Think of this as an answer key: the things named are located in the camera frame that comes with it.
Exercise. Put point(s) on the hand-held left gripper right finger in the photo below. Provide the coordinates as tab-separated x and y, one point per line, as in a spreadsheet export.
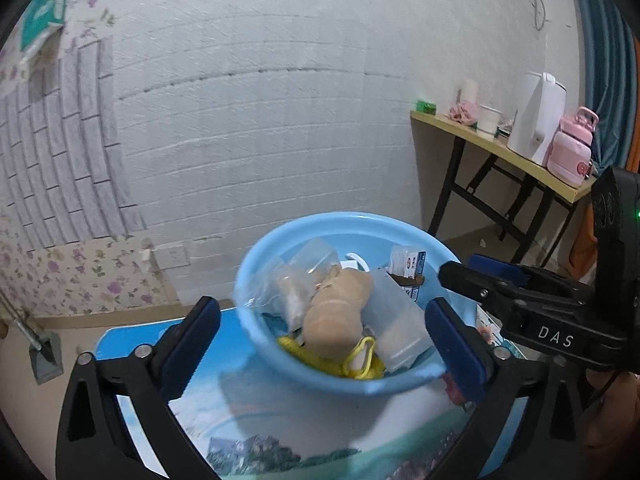
452	350

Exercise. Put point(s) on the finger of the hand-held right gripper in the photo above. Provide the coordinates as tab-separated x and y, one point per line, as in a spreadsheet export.
475	282
500	265

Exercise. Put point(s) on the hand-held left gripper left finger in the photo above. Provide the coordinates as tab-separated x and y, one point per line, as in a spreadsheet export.
192	345

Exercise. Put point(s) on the clear plastic box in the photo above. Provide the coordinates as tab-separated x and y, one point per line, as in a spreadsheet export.
400	325

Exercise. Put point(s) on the blue plastic basin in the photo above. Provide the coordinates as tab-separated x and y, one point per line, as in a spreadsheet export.
300	370

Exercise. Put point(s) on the white plastic hook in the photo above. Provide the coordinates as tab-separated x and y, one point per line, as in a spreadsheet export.
357	258

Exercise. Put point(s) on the clear plastic bag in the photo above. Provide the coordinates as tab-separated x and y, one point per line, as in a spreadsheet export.
295	280

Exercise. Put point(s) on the brown bear plush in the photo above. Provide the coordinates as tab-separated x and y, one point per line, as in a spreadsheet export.
335	315

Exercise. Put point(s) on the person's right hand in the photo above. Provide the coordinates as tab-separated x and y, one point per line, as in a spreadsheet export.
620	405

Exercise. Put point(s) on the orange cloth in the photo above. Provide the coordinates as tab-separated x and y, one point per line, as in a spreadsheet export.
582	250

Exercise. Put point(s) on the pink water bottle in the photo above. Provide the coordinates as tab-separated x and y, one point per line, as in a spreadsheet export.
572	152

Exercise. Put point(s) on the white cup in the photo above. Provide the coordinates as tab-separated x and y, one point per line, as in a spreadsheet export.
489	120

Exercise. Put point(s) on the metal rod stand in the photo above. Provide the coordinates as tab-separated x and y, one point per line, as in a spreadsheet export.
45	360

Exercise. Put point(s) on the white kettle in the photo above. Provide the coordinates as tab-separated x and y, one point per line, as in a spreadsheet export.
535	120

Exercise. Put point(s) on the pink scrunchie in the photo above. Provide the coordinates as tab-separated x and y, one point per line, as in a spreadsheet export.
462	114

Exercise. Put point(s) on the side desk with black legs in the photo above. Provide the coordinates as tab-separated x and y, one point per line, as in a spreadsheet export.
440	120

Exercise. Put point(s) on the small green box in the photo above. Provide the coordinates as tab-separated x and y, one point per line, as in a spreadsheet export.
426	106

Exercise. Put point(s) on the white paper roll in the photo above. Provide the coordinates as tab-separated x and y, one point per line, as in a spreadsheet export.
470	92

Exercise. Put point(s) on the blue curtain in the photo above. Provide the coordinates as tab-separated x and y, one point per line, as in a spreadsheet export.
607	60

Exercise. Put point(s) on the white wall outlet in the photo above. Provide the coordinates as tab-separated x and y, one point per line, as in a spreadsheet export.
172	256

